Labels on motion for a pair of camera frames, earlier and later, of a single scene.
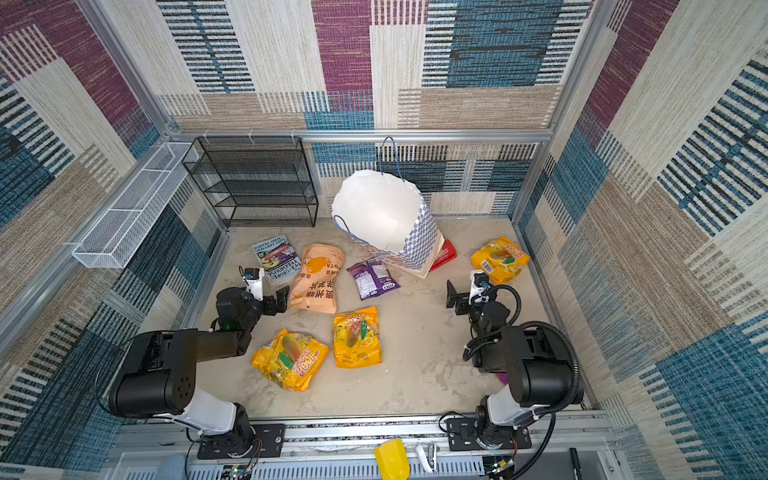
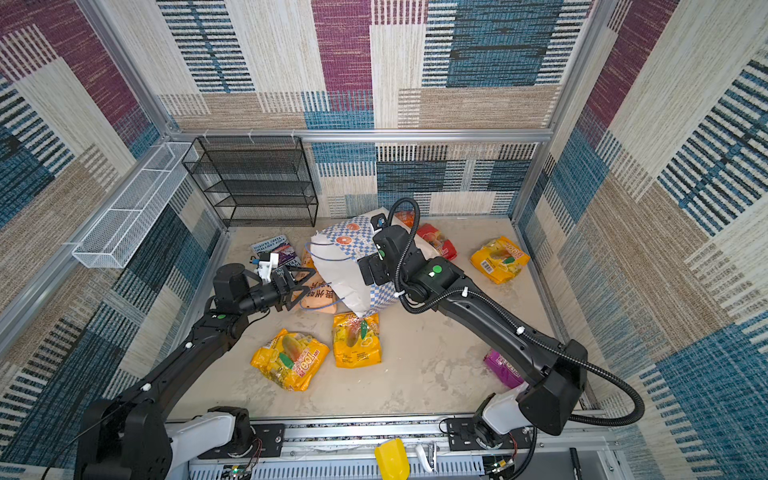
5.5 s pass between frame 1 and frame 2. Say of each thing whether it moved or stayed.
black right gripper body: moved
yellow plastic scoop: stayed
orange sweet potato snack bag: stayed
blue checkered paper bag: moved
